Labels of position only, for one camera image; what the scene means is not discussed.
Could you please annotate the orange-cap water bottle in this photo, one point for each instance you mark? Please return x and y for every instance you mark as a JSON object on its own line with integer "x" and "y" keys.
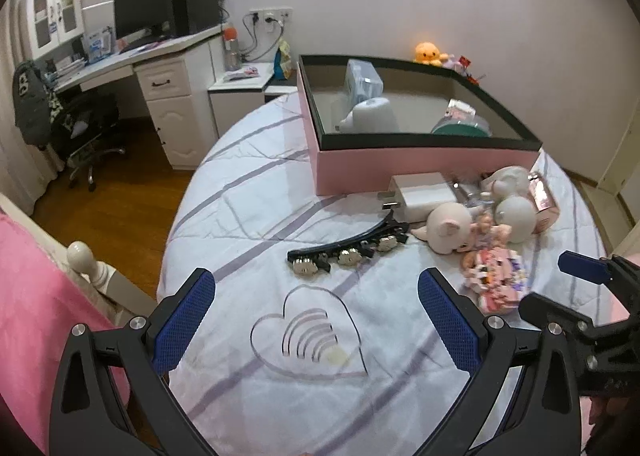
{"x": 230, "y": 48}

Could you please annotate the blue yellow snack bag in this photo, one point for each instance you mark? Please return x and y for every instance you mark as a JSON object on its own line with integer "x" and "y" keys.
{"x": 283, "y": 60}

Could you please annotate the white desk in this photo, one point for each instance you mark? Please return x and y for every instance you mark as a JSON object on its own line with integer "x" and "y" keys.
{"x": 170, "y": 100}

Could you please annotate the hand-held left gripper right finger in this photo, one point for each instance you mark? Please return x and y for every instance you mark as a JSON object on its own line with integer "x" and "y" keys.
{"x": 450, "y": 321}

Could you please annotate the black keyboard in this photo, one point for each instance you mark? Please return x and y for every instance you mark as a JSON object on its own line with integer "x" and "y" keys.
{"x": 142, "y": 45}

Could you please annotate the white nightstand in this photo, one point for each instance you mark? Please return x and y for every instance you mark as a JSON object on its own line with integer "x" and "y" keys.
{"x": 235, "y": 100}

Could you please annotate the pink storage box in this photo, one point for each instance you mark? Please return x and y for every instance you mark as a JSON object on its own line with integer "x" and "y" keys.
{"x": 425, "y": 165}

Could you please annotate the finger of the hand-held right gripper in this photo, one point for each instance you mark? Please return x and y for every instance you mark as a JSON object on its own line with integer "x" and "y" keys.
{"x": 550, "y": 313}
{"x": 580, "y": 266}

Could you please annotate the small pink dress doll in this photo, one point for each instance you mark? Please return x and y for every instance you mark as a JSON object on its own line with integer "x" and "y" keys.
{"x": 484, "y": 228}

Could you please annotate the white glass-door cabinet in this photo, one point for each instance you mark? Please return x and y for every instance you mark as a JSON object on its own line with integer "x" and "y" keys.
{"x": 52, "y": 10}

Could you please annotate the white astronaut figurine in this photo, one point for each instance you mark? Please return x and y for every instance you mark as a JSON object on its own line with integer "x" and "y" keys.
{"x": 372, "y": 115}

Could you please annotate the wall power outlet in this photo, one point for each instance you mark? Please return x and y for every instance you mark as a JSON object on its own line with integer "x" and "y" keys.
{"x": 270, "y": 15}

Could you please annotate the pink blanket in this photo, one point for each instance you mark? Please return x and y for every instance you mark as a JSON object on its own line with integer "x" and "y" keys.
{"x": 35, "y": 311}

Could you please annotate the teal round tin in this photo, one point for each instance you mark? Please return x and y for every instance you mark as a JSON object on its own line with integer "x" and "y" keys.
{"x": 462, "y": 128}

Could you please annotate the grey hanging jacket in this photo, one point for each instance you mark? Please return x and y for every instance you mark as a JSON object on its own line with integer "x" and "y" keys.
{"x": 31, "y": 105}

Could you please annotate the black computer tower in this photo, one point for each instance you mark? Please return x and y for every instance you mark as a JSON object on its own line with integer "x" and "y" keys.
{"x": 195, "y": 0}

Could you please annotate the black office chair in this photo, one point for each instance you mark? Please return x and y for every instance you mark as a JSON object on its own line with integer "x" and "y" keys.
{"x": 90, "y": 128}

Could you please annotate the white round-head doll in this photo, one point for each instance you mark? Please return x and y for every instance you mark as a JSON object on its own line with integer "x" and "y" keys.
{"x": 515, "y": 218}

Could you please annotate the white charger plug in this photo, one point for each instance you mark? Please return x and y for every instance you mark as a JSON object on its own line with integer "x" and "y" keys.
{"x": 425, "y": 193}

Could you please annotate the person's right hand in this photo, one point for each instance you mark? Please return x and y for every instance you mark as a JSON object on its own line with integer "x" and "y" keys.
{"x": 607, "y": 416}

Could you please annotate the white bed post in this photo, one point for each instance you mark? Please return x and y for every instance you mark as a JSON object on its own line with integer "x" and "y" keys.
{"x": 82, "y": 256}

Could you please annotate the white pig doll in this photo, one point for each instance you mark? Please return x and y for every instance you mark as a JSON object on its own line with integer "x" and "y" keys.
{"x": 447, "y": 228}

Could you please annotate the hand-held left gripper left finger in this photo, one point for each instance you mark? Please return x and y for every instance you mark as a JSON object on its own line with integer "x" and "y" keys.
{"x": 185, "y": 321}

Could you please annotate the small pink plush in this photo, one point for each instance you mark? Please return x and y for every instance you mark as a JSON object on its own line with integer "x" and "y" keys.
{"x": 450, "y": 60}

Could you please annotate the rose gold can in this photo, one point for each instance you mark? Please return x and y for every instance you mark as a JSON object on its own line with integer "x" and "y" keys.
{"x": 542, "y": 201}

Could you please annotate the cream curtain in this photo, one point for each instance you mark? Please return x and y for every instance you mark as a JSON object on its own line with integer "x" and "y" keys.
{"x": 20, "y": 170}

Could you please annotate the pink nightstand item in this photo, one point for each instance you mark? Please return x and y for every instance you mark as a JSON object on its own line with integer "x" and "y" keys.
{"x": 242, "y": 73}

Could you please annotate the black computer monitor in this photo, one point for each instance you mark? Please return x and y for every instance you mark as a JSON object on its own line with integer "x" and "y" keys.
{"x": 142, "y": 5}

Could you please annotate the small pink packet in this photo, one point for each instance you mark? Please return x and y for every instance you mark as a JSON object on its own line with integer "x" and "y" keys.
{"x": 460, "y": 109}

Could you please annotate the orange octopus plush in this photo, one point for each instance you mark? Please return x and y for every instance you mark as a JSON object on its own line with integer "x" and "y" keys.
{"x": 429, "y": 53}

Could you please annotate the black flower hair clip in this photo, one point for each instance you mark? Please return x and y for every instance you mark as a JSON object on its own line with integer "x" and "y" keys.
{"x": 350, "y": 246}

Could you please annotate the blue desk box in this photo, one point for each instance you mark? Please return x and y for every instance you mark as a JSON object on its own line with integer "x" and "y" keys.
{"x": 97, "y": 44}

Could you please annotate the clear plastic box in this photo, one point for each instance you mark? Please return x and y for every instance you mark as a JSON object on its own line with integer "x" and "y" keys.
{"x": 362, "y": 80}

